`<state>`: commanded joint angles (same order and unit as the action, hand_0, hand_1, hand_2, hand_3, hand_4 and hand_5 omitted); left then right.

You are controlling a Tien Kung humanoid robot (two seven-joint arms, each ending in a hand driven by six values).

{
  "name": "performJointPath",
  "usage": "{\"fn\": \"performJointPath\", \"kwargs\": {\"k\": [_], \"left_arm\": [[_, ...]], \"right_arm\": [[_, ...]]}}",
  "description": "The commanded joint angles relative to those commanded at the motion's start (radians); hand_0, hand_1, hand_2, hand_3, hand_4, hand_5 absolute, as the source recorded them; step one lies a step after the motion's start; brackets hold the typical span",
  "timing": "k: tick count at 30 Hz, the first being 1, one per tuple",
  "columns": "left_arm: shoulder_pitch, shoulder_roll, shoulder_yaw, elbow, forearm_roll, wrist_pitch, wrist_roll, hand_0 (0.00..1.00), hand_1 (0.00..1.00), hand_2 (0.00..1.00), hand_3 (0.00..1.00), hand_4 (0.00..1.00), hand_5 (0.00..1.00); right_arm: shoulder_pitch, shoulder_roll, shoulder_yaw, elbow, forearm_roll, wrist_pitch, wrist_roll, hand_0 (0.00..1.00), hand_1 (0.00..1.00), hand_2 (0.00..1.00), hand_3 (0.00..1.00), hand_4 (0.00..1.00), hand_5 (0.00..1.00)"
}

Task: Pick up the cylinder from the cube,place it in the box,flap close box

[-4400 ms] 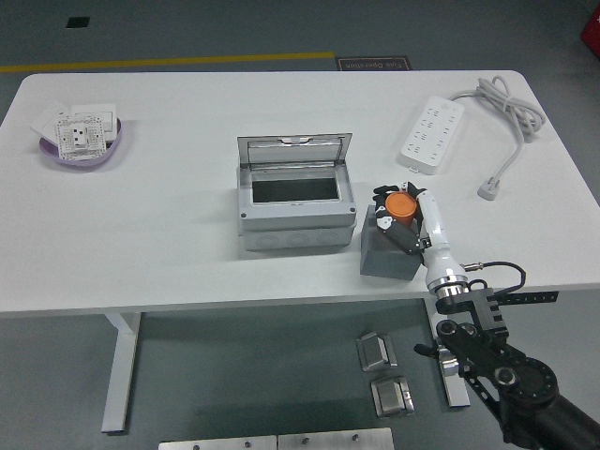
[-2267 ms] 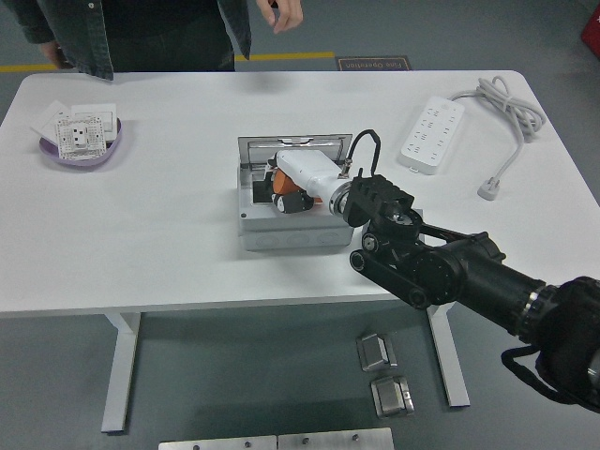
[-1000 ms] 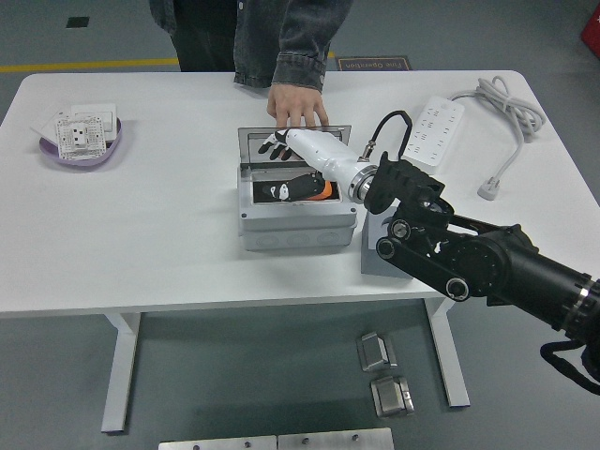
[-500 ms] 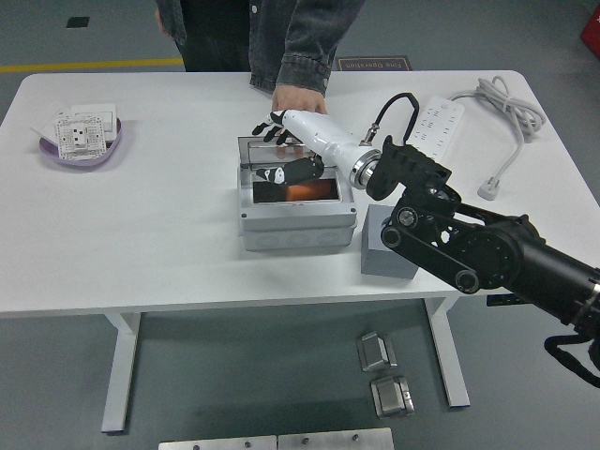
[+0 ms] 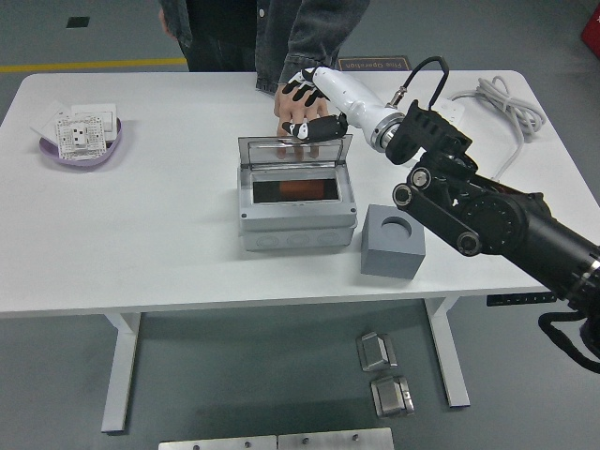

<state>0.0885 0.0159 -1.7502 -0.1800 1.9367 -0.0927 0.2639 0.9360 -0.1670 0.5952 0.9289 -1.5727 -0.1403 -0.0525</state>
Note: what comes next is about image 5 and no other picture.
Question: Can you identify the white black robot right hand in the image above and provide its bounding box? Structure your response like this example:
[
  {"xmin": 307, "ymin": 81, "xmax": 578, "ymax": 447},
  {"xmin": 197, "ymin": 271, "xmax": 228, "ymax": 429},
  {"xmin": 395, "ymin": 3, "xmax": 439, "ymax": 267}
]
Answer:
[{"xmin": 279, "ymin": 67, "xmax": 395, "ymax": 143}]

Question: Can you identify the transparent hinged box lid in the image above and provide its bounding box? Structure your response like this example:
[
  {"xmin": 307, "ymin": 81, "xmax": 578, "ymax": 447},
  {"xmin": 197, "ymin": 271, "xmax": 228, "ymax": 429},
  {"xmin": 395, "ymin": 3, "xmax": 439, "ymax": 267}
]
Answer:
[{"xmin": 236, "ymin": 132, "xmax": 354, "ymax": 171}]

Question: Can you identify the orange cylinder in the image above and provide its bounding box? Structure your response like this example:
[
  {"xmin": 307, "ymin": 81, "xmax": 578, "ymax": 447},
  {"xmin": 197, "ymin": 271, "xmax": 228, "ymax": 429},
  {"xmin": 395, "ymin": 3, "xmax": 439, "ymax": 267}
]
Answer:
[{"xmin": 278, "ymin": 181, "xmax": 325, "ymax": 199}]

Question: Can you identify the grey plastic junction box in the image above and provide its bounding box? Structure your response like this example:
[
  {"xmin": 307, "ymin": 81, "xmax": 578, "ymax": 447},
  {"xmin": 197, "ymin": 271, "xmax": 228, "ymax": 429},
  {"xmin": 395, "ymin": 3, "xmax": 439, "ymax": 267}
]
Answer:
[{"xmin": 236, "ymin": 163, "xmax": 359, "ymax": 254}]

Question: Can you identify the grey cube with round hole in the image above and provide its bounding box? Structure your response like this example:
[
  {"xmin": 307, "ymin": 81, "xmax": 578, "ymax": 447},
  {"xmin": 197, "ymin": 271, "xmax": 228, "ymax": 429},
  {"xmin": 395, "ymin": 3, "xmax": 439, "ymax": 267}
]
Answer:
[{"xmin": 359, "ymin": 203, "xmax": 428, "ymax": 282}]

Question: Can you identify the dark floor sign with text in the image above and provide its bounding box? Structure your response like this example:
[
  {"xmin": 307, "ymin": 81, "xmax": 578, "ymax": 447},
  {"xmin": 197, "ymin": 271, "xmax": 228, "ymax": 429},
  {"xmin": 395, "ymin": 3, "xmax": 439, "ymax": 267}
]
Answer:
[{"xmin": 336, "ymin": 56, "xmax": 413, "ymax": 73}]

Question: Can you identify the person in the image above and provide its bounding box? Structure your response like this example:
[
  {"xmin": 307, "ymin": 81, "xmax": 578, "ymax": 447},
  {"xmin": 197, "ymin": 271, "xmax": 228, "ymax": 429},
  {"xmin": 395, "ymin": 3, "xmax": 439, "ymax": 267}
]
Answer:
[{"xmin": 157, "ymin": 0, "xmax": 310, "ymax": 73}]

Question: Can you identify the yellow floor tape line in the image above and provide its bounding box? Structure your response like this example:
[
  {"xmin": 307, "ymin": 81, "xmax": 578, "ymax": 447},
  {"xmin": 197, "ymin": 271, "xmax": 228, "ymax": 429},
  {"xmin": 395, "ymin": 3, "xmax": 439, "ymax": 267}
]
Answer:
[{"xmin": 0, "ymin": 56, "xmax": 187, "ymax": 75}]

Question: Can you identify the white power strip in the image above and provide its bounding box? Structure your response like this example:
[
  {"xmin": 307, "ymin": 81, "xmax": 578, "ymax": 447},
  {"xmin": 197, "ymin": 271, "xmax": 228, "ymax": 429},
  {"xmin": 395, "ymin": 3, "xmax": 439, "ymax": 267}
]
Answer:
[{"xmin": 435, "ymin": 95, "xmax": 466, "ymax": 127}]

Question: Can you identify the purple bowl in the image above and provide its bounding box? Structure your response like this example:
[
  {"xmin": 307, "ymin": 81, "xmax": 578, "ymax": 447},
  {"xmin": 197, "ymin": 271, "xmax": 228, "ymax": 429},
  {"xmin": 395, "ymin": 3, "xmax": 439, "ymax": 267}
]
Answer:
[{"xmin": 37, "ymin": 116, "xmax": 125, "ymax": 172}]

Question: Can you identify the red object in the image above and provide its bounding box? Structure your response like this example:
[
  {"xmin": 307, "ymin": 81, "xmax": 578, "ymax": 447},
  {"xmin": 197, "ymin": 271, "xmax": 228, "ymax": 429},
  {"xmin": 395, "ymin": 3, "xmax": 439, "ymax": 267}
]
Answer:
[{"xmin": 579, "ymin": 8, "xmax": 600, "ymax": 51}]

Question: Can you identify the metal floor fixture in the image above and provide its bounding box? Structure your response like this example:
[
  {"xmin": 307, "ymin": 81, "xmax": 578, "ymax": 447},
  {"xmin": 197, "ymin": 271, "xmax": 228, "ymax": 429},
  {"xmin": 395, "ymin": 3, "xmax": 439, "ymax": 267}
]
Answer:
[
  {"xmin": 355, "ymin": 331, "xmax": 399, "ymax": 373},
  {"xmin": 369, "ymin": 374, "xmax": 416, "ymax": 419}
]

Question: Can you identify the black table control panel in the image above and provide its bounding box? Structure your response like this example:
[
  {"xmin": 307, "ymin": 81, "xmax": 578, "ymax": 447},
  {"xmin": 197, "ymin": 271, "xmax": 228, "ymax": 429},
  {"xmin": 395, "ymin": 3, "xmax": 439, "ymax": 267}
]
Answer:
[{"xmin": 486, "ymin": 292, "xmax": 559, "ymax": 308}]

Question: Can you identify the white table leg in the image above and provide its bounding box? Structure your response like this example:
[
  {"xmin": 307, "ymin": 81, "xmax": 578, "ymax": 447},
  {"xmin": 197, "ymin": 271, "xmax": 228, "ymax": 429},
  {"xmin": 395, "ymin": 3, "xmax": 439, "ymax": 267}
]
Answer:
[
  {"xmin": 423, "ymin": 296, "xmax": 472, "ymax": 409},
  {"xmin": 99, "ymin": 310, "xmax": 143, "ymax": 435}
]

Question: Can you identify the plain white switch plate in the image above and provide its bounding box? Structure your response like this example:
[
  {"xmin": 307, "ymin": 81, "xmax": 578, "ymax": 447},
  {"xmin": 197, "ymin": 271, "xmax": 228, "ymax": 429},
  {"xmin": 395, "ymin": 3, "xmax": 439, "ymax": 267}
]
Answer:
[
  {"xmin": 69, "ymin": 103, "xmax": 119, "ymax": 143},
  {"xmin": 29, "ymin": 99, "xmax": 72, "ymax": 141}
]

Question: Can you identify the printed white switch plate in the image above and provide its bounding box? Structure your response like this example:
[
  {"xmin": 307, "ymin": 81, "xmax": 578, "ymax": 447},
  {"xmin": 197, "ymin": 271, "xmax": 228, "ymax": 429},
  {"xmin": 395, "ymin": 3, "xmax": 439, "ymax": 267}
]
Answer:
[{"xmin": 54, "ymin": 114, "xmax": 106, "ymax": 161}]

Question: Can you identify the white power cord with plug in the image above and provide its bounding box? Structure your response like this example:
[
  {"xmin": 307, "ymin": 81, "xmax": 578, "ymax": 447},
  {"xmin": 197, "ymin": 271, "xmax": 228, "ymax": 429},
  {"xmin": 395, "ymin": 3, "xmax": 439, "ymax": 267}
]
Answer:
[{"xmin": 447, "ymin": 75, "xmax": 548, "ymax": 180}]

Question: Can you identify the metal base plate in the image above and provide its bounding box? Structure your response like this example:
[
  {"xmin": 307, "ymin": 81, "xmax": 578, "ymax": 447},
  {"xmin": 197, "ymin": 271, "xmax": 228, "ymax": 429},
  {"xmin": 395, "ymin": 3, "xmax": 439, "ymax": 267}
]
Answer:
[{"xmin": 157, "ymin": 435, "xmax": 278, "ymax": 450}]

